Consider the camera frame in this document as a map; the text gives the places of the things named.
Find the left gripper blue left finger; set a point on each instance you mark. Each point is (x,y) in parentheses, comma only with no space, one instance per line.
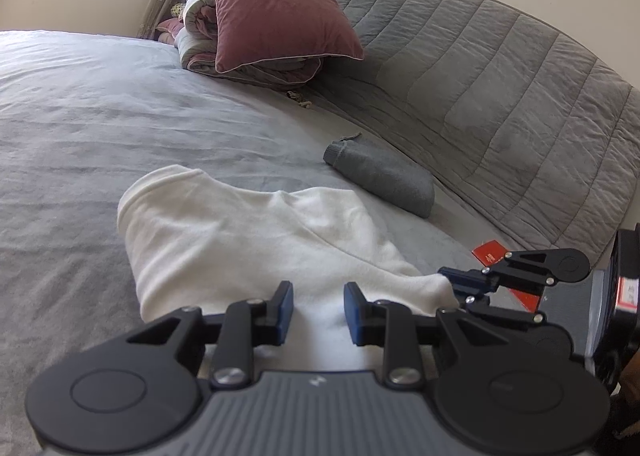
(244,326)

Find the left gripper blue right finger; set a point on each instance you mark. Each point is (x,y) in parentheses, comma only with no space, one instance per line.
(390,326)

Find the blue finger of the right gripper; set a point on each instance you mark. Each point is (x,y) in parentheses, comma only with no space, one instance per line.
(476,283)
(502,317)

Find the white Winnie Pooh sweatshirt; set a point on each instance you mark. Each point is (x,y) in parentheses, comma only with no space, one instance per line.
(194,241)

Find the red booklet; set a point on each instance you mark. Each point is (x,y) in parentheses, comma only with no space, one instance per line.
(498,259)

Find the folded grey sweater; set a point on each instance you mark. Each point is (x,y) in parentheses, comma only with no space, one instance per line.
(384,173)

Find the grey quilted headboard cover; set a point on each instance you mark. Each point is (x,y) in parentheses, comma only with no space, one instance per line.
(523,123)

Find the folded grey pink quilt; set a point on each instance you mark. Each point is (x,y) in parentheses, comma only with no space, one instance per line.
(212,42)

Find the dusty pink pillow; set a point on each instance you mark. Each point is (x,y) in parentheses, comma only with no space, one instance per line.
(280,6)

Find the small beige keychain trinket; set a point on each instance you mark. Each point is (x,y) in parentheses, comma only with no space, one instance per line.
(299,99)

